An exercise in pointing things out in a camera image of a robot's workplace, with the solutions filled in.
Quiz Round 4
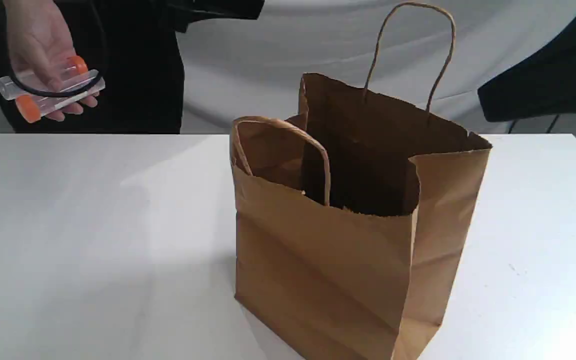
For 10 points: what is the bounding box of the person's bare hand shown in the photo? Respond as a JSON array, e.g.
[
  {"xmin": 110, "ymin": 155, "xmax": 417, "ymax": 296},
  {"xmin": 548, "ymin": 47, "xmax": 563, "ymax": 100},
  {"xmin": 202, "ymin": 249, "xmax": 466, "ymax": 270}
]
[{"xmin": 2, "ymin": 0, "xmax": 98, "ymax": 121}]

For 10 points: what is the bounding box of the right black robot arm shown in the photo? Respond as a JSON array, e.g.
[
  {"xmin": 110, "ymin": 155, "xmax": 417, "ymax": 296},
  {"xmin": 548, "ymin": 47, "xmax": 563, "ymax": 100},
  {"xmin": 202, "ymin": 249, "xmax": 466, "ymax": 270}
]
[{"xmin": 477, "ymin": 17, "xmax": 576, "ymax": 123}]

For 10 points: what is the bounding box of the clear tube orange cap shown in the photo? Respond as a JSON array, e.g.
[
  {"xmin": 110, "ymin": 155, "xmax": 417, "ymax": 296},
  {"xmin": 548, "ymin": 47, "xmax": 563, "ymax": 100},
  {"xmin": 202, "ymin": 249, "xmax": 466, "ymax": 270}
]
[
  {"xmin": 13, "ymin": 70, "xmax": 106, "ymax": 124},
  {"xmin": 0, "ymin": 55, "xmax": 91, "ymax": 101}
]

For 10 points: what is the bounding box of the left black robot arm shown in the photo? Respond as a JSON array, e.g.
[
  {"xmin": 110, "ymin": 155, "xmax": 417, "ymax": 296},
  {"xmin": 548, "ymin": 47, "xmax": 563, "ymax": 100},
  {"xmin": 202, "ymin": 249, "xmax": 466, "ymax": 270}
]
[{"xmin": 153, "ymin": 0, "xmax": 265, "ymax": 34}]

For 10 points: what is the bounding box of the clear tube orange cap front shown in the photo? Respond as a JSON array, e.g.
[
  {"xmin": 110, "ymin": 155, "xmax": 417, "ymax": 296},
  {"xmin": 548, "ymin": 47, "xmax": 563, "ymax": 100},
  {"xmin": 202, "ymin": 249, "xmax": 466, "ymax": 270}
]
[{"xmin": 13, "ymin": 70, "xmax": 106, "ymax": 124}]

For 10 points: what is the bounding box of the brown paper bag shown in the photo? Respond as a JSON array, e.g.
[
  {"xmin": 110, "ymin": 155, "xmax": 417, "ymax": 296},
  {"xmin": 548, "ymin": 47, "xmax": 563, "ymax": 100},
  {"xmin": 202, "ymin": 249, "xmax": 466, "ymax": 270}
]
[{"xmin": 230, "ymin": 1, "xmax": 493, "ymax": 360}]

